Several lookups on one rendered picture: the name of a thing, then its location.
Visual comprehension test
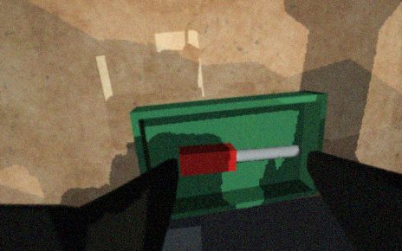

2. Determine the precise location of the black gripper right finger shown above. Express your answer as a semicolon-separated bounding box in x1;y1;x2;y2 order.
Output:
307;151;402;251

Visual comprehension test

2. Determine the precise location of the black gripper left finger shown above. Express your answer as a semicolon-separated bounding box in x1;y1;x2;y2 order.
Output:
0;158;178;251

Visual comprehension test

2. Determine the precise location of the green tray floor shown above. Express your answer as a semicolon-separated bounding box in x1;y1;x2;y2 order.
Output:
143;102;305;198

